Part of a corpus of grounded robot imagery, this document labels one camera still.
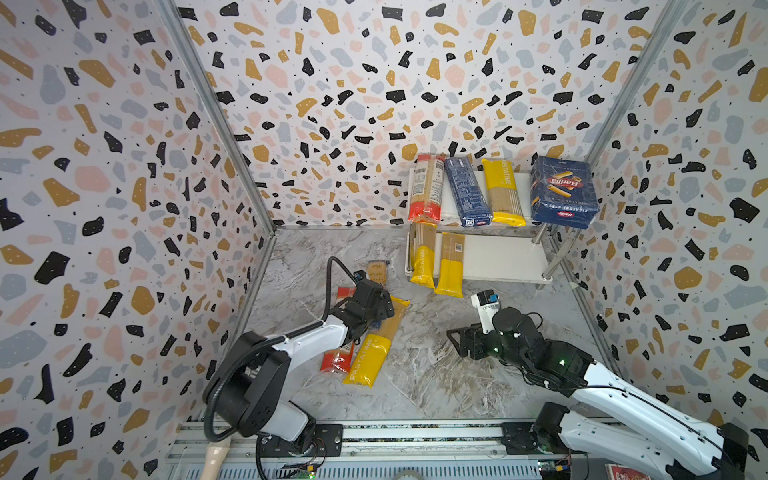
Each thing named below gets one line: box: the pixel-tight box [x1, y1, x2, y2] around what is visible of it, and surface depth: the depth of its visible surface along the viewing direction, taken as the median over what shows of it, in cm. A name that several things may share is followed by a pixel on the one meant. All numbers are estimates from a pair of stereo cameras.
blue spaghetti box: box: [445, 157, 492, 227], surface depth 78 cm
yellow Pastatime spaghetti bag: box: [482, 159, 527, 227], surface depth 81 cm
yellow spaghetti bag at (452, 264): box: [434, 232, 466, 299], surface depth 102 cm
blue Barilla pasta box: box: [530, 156, 599, 229], surface depth 76 cm
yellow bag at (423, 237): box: [410, 220, 437, 289], surface depth 102 cm
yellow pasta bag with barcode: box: [343, 296, 410, 388], surface depth 89 cm
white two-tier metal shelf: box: [405, 168, 553, 283], surface depth 86 cm
